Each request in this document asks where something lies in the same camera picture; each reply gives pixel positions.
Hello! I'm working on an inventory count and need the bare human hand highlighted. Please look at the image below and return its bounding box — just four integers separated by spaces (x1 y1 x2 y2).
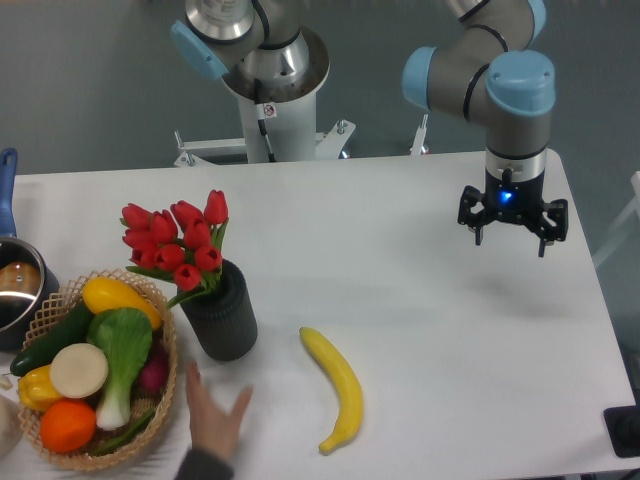
185 361 254 462

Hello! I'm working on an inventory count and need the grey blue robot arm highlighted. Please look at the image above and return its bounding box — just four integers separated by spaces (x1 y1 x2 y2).
401 1 568 254

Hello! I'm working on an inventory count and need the dark grey ribbed vase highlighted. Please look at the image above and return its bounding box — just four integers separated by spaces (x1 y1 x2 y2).
180 260 258 362

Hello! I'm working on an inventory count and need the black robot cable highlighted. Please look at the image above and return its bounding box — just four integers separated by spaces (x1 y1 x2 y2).
252 78 277 164

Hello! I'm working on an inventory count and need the blue handled saucepan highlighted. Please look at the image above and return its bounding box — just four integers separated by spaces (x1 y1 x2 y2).
1 148 59 352

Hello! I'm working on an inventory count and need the red tulip bouquet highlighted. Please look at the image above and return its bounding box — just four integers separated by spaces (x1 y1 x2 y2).
120 190 229 307

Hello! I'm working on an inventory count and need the green chili pepper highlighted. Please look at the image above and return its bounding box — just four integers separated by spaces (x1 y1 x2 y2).
89 409 155 456

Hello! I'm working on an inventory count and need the woven wicker basket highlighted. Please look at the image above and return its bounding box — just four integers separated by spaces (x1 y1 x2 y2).
19 269 178 472

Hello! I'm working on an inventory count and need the white frame at right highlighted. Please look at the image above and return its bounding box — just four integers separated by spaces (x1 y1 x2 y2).
592 171 639 269

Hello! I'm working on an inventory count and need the red radish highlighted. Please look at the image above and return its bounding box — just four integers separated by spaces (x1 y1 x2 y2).
137 342 169 393

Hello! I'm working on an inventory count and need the green bok choy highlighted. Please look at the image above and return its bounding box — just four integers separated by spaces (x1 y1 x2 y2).
87 307 153 431

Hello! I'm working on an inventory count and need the green cucumber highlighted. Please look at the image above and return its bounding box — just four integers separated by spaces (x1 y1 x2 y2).
10 300 94 377

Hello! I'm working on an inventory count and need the yellow bell pepper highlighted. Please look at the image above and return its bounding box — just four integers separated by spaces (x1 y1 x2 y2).
18 365 63 412

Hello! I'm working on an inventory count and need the yellow banana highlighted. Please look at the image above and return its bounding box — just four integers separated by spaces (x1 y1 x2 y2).
299 327 364 456

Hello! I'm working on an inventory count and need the yellow squash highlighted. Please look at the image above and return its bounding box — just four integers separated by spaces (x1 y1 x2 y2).
82 277 163 331

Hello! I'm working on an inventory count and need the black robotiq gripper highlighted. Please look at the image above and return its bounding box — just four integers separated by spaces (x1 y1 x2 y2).
457 172 568 258

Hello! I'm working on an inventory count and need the black device at table edge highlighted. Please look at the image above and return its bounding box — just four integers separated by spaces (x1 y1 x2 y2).
603 405 640 458

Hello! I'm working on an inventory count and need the orange fruit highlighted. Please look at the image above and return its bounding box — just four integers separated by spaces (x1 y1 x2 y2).
39 399 96 453

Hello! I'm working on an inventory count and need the small white garlic piece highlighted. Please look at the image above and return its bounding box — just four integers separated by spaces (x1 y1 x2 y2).
0 375 13 390

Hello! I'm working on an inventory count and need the grey sleeved forearm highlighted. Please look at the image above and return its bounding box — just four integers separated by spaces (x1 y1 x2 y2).
174 448 234 480

